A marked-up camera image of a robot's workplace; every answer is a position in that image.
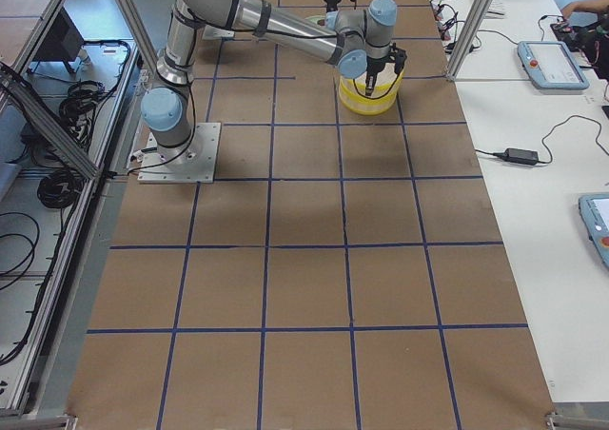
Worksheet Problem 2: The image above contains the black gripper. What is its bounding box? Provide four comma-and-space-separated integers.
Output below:
365, 54, 389, 97

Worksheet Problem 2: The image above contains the yellow steamer layer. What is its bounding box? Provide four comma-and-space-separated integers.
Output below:
339, 63, 403, 106
339, 89, 397, 116

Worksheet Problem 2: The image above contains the light green plate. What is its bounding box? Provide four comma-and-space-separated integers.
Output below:
305, 15, 325, 27

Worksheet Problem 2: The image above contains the black power adapter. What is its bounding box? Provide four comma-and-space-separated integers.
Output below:
492, 147, 540, 166

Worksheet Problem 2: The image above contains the blue teach pendant far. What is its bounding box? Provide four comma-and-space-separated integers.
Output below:
517, 41, 589, 90

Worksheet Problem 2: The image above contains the blue teach pendant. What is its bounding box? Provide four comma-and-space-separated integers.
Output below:
517, 41, 589, 90
579, 192, 609, 266

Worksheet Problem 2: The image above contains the blue teach pendant near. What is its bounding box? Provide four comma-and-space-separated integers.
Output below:
579, 192, 609, 266

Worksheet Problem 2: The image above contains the aluminium frame post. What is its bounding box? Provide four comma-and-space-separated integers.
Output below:
445, 0, 485, 81

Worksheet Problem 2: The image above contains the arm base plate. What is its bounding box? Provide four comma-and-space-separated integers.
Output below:
137, 122, 221, 184

